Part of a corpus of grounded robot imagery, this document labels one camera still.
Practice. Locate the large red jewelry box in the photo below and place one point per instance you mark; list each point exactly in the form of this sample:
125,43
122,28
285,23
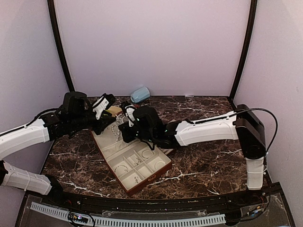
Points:
132,164

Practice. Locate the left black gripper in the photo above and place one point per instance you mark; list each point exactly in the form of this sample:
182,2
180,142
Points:
104,124

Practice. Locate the white cable duct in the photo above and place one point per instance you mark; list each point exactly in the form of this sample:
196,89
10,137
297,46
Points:
127,219

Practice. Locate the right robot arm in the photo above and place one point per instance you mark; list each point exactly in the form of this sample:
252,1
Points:
242,125

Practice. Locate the small red jewelry tray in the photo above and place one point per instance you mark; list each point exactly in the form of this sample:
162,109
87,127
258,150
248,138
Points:
166,151

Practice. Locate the light blue faceted cup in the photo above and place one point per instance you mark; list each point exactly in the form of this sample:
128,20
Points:
140,95

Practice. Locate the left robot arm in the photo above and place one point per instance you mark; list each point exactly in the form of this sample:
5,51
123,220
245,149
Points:
27,137

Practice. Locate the beige plate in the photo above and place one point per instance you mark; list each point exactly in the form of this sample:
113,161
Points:
114,110

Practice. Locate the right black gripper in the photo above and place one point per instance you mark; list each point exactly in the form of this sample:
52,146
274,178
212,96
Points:
127,137

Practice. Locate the white bangle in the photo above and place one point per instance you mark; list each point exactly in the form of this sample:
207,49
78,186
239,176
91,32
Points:
159,165

